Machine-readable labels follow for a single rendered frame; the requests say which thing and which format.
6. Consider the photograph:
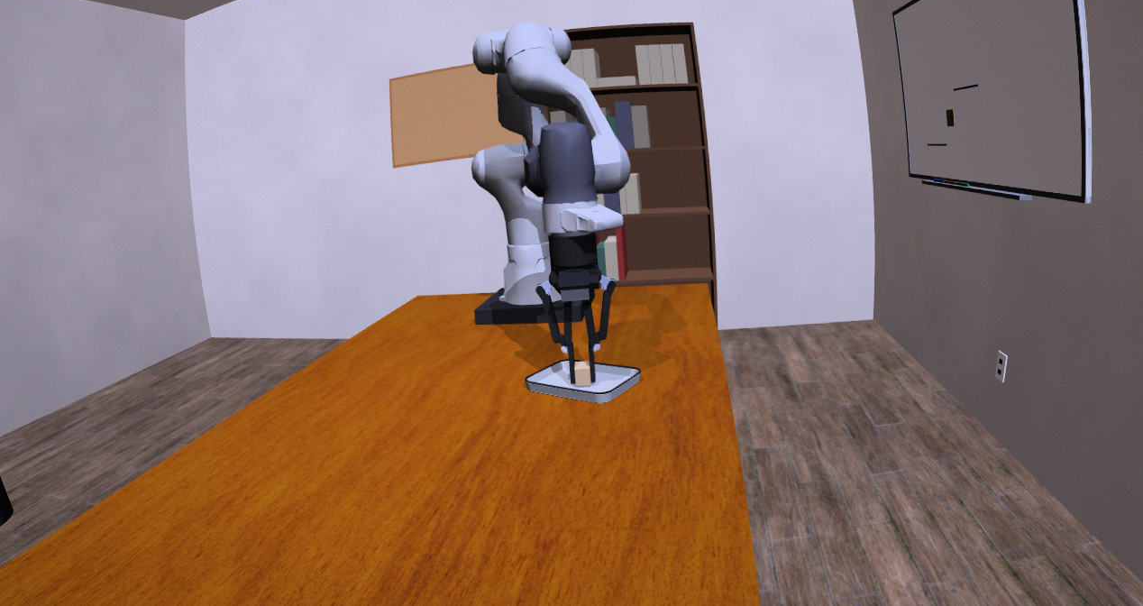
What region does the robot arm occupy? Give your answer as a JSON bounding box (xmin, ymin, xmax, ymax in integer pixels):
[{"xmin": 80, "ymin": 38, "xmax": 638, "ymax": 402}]
[{"xmin": 471, "ymin": 23, "xmax": 631, "ymax": 305}]

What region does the cream block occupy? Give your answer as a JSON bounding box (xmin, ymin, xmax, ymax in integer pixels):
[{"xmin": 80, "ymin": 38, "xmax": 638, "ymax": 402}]
[{"xmin": 574, "ymin": 361, "xmax": 591, "ymax": 386}]

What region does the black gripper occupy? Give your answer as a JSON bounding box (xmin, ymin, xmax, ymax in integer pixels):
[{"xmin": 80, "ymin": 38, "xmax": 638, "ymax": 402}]
[{"xmin": 535, "ymin": 233, "xmax": 616, "ymax": 384}]

